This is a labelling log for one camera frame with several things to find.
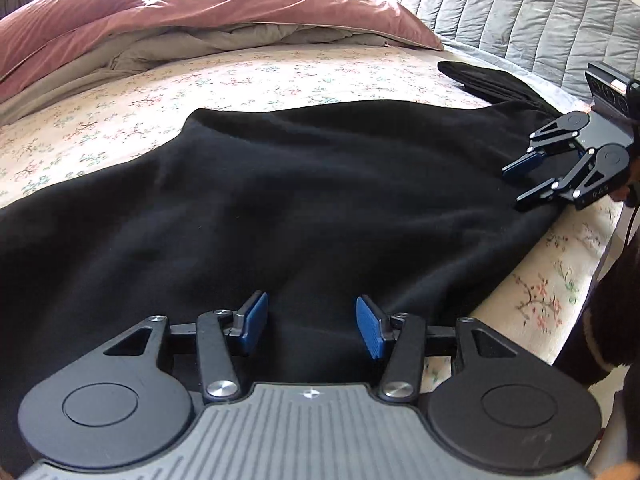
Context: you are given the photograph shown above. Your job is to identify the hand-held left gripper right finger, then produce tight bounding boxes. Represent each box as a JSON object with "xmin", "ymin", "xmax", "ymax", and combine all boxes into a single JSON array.
[{"xmin": 355, "ymin": 296, "xmax": 526, "ymax": 404}]

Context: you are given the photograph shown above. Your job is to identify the pink pillow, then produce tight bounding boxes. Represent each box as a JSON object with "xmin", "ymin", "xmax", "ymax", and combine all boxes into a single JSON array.
[{"xmin": 0, "ymin": 0, "xmax": 146, "ymax": 81}]

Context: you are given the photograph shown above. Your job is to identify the pink and grey duvet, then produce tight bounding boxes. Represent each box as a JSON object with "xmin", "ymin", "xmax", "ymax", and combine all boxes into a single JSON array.
[{"xmin": 0, "ymin": 0, "xmax": 446, "ymax": 121}]

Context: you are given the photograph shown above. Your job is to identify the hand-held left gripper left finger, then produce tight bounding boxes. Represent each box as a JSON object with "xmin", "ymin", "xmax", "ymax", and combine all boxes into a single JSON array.
[{"xmin": 102, "ymin": 290, "xmax": 269, "ymax": 404}]

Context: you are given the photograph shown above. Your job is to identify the black pants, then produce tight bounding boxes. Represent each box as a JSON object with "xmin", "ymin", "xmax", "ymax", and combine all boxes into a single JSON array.
[{"xmin": 0, "ymin": 99, "xmax": 571, "ymax": 476}]

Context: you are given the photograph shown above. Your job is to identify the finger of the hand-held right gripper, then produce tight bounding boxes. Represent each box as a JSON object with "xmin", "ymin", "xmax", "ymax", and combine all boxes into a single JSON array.
[
  {"xmin": 515, "ymin": 151, "xmax": 597, "ymax": 212},
  {"xmin": 501, "ymin": 116, "xmax": 582, "ymax": 179}
]

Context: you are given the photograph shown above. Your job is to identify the folded black garment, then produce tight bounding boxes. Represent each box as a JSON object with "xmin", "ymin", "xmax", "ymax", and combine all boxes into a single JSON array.
[{"xmin": 437, "ymin": 60, "xmax": 563, "ymax": 117}]

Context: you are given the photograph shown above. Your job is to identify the floral bed sheet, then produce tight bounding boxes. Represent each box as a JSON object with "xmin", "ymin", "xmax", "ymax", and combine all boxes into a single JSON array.
[{"xmin": 0, "ymin": 42, "xmax": 626, "ymax": 396}]

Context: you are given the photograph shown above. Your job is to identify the grey quilted headboard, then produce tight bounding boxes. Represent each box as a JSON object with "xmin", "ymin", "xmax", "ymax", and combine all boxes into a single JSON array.
[{"xmin": 365, "ymin": 0, "xmax": 640, "ymax": 106}]

